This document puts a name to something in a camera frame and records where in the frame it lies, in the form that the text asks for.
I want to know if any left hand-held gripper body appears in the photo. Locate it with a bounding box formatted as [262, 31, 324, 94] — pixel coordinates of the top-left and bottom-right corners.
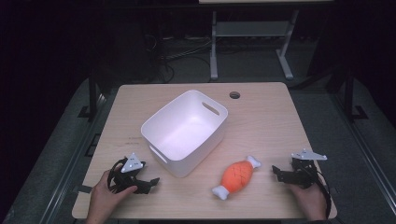
[106, 152, 147, 194]

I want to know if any white plastic storage basket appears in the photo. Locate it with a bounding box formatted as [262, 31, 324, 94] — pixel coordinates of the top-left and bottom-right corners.
[140, 89, 229, 178]

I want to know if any orange plush meat toy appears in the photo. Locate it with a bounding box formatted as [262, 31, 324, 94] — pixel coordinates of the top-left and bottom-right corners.
[211, 155, 262, 201]

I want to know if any white metal table frame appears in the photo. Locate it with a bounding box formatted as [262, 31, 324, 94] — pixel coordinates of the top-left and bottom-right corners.
[208, 8, 301, 81]

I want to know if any person's left hand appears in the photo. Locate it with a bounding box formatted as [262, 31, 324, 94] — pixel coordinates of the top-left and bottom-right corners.
[85, 170, 138, 224]

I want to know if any person's right hand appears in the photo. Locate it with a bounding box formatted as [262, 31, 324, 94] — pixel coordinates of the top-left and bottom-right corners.
[286, 181, 329, 222]

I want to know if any bundle of floor cables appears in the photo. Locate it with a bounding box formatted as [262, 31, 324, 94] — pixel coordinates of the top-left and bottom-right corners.
[141, 32, 216, 84]

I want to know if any black metal stand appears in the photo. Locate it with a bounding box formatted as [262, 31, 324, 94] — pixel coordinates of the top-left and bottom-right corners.
[77, 69, 108, 122]
[334, 66, 369, 123]

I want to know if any black cable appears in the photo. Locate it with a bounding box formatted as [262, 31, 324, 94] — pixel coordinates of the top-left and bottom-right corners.
[306, 167, 332, 220]

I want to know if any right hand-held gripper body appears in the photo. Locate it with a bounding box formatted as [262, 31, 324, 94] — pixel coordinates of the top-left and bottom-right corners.
[288, 148, 329, 189]

